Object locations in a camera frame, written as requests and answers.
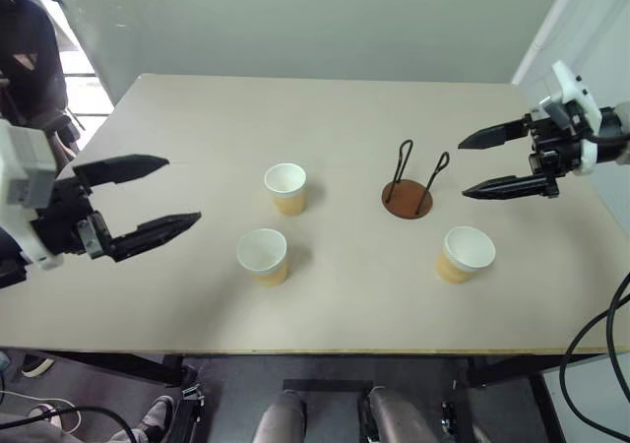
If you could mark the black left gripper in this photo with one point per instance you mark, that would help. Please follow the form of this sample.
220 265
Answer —
66 221

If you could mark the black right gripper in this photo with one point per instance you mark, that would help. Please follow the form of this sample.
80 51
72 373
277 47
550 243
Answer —
558 147

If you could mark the tan paper cup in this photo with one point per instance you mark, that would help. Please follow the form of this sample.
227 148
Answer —
285 187
465 256
263 261

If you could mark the person in dark clothes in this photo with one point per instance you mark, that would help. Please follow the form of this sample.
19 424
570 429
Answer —
29 69

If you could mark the black shoe white sole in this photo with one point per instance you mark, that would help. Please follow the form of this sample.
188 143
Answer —
35 365

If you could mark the grey shoe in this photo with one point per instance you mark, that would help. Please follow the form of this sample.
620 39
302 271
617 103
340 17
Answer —
158 413

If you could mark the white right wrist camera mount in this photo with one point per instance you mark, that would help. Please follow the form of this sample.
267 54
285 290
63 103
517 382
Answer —
566 81

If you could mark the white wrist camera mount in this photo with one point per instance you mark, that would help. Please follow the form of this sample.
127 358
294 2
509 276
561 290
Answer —
566 81
22 167

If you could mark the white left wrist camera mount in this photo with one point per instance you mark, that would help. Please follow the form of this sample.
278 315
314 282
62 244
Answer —
22 167

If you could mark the black table frame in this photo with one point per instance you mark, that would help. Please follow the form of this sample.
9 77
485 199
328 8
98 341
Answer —
147 366

